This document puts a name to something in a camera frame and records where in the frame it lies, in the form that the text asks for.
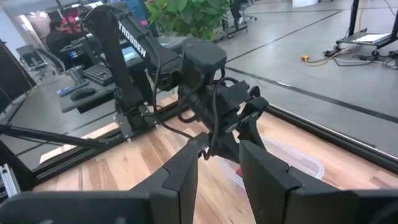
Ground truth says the black flat panel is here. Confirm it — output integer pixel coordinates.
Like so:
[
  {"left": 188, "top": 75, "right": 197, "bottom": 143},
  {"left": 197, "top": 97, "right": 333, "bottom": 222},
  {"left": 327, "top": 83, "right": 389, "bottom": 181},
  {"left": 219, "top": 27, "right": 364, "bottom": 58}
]
[{"left": 0, "top": 40, "right": 37, "bottom": 113}]

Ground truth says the black computer mouse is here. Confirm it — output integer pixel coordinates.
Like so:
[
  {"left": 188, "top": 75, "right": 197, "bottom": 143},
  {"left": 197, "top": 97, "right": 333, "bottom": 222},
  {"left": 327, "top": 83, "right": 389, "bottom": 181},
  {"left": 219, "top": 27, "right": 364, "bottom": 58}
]
[{"left": 69, "top": 86, "right": 96, "bottom": 102}]

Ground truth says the silver cylindrical cup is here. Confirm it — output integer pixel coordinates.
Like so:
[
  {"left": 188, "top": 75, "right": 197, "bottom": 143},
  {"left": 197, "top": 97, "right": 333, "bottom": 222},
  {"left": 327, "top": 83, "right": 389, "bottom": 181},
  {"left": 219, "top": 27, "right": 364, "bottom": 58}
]
[{"left": 67, "top": 65, "right": 84, "bottom": 83}]

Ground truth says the blue handheld device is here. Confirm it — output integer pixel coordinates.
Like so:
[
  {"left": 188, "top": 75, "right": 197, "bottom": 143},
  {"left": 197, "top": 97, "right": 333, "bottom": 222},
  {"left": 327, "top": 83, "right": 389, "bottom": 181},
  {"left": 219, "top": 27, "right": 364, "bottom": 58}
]
[{"left": 57, "top": 80, "right": 90, "bottom": 96}]

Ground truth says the grey desk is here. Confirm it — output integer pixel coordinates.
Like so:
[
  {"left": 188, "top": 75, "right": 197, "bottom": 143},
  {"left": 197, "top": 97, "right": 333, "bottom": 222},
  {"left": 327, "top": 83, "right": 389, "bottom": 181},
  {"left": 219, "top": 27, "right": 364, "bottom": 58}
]
[{"left": 58, "top": 35, "right": 187, "bottom": 114}]

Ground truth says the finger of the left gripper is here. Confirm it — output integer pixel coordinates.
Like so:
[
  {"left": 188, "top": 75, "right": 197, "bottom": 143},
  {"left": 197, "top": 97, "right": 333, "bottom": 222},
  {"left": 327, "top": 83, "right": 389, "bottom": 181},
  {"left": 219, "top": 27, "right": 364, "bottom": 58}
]
[
  {"left": 239, "top": 96, "right": 270, "bottom": 147},
  {"left": 217, "top": 133, "right": 240, "bottom": 162}
]

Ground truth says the black keyboard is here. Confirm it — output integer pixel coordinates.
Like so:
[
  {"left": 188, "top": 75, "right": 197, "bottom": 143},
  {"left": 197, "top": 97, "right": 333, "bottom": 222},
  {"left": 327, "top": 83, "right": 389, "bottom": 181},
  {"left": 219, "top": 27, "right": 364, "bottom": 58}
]
[{"left": 83, "top": 63, "right": 114, "bottom": 87}]

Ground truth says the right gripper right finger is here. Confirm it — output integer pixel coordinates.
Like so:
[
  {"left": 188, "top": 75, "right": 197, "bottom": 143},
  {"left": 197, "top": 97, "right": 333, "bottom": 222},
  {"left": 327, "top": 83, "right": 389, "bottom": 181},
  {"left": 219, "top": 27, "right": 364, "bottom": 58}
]
[{"left": 239, "top": 139, "right": 398, "bottom": 224}]

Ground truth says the person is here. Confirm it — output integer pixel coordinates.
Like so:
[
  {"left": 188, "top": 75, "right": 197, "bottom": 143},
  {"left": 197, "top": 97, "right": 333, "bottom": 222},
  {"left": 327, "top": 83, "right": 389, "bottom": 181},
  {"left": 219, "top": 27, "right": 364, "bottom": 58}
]
[{"left": 45, "top": 19, "right": 81, "bottom": 60}]

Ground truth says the black aluminium table frame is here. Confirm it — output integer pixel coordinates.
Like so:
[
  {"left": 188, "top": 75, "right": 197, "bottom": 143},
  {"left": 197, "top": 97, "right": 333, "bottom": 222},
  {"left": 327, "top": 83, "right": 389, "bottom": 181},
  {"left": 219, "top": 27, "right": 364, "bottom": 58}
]
[{"left": 0, "top": 102, "right": 398, "bottom": 200}]

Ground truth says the white flat board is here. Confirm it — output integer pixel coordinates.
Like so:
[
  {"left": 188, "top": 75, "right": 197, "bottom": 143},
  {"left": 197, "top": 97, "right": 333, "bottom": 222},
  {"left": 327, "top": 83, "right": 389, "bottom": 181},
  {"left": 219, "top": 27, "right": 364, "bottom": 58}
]
[{"left": 353, "top": 32, "right": 391, "bottom": 44}]

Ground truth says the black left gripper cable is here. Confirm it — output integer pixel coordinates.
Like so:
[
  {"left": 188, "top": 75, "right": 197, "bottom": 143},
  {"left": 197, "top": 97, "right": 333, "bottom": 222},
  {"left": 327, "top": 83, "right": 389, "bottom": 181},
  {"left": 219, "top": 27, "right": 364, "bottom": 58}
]
[{"left": 203, "top": 76, "right": 240, "bottom": 161}]

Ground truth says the yellow power cord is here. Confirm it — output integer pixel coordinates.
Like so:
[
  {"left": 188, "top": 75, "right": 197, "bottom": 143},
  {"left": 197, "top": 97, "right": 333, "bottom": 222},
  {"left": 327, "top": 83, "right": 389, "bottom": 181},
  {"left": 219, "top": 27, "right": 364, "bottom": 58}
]
[{"left": 300, "top": 48, "right": 352, "bottom": 67}]

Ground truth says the clear plastic tupperware container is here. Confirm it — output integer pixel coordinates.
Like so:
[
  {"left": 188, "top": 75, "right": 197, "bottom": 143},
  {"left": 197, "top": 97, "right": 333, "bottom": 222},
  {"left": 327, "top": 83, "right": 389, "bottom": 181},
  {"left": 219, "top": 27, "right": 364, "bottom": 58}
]
[{"left": 217, "top": 136, "right": 326, "bottom": 190}]

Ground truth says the black rolling stand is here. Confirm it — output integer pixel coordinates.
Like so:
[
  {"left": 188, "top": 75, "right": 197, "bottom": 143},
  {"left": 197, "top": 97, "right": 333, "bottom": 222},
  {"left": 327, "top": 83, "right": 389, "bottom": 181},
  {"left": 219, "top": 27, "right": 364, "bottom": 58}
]
[{"left": 335, "top": 0, "right": 398, "bottom": 50}]

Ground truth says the computer monitor blue screen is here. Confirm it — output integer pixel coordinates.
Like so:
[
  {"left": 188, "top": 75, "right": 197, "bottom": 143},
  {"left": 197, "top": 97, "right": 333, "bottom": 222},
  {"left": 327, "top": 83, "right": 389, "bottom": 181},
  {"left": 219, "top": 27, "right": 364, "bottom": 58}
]
[{"left": 119, "top": 0, "right": 159, "bottom": 63}]

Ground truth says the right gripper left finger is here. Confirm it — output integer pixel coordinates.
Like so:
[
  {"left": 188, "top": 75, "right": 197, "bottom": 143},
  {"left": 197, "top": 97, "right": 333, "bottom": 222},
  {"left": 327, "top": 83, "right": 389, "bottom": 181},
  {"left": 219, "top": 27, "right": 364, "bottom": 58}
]
[{"left": 0, "top": 139, "right": 199, "bottom": 224}]

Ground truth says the green potted plant black pot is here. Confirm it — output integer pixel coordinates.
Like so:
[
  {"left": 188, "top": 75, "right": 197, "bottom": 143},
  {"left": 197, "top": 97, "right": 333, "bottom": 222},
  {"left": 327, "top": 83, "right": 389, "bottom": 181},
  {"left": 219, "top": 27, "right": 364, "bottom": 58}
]
[{"left": 144, "top": 0, "right": 233, "bottom": 41}]

